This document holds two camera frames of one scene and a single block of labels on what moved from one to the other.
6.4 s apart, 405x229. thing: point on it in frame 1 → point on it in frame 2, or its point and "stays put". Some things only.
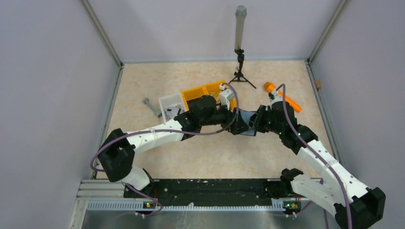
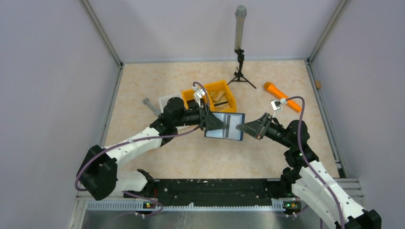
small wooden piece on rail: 318,84 stays put
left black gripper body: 231,126 → 202,114
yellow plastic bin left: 193,94 stays put
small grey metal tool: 159,114 stays put
